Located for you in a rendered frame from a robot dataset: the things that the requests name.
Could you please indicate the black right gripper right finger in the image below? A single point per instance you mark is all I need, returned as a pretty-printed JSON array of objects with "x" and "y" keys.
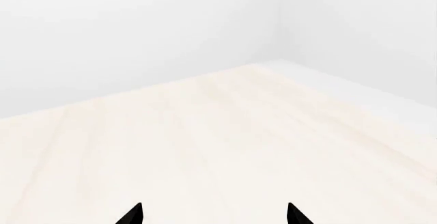
[{"x": 296, "y": 216}]

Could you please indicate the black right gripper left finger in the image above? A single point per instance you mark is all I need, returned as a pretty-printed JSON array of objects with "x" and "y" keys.
[{"x": 133, "y": 216}]

